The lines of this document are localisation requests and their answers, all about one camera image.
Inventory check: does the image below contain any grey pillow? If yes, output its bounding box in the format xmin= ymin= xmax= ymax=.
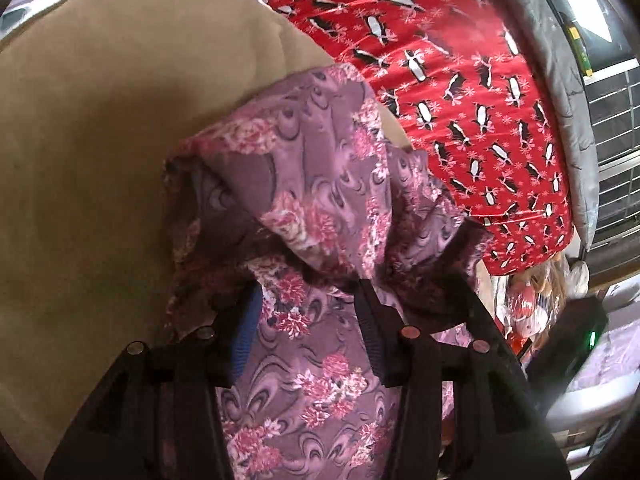
xmin=500 ymin=0 xmax=601 ymax=251

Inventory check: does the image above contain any purple floral cloth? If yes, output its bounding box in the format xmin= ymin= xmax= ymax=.
xmin=162 ymin=62 xmax=493 ymax=480

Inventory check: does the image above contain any window with metal grille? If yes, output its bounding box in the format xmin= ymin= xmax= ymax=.
xmin=520 ymin=0 xmax=640 ymax=261

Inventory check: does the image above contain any plastic bag of plush toys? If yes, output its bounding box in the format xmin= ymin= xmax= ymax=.
xmin=492 ymin=255 xmax=591 ymax=361

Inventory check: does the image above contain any red printed blanket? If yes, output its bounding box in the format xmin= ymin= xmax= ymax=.
xmin=245 ymin=0 xmax=573 ymax=277

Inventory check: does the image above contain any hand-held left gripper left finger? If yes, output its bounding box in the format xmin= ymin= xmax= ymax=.
xmin=44 ymin=280 xmax=264 ymax=480

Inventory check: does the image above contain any tan fleece blanket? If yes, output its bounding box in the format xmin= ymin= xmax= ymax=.
xmin=0 ymin=0 xmax=416 ymax=471

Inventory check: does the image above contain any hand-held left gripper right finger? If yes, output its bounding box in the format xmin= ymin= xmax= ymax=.
xmin=354 ymin=272 xmax=572 ymax=480

